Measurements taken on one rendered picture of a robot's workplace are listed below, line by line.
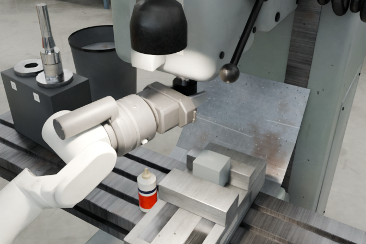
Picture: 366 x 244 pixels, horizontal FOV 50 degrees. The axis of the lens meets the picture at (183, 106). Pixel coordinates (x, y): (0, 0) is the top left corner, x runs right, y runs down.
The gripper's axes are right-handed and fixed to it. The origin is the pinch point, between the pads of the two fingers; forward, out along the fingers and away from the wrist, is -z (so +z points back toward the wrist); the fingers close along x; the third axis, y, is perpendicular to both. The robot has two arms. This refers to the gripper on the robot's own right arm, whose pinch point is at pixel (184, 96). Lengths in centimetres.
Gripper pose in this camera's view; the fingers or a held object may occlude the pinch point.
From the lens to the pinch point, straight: 75.4
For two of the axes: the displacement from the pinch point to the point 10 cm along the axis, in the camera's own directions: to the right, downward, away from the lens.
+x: -7.0, -3.7, 6.1
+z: -7.2, 3.6, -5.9
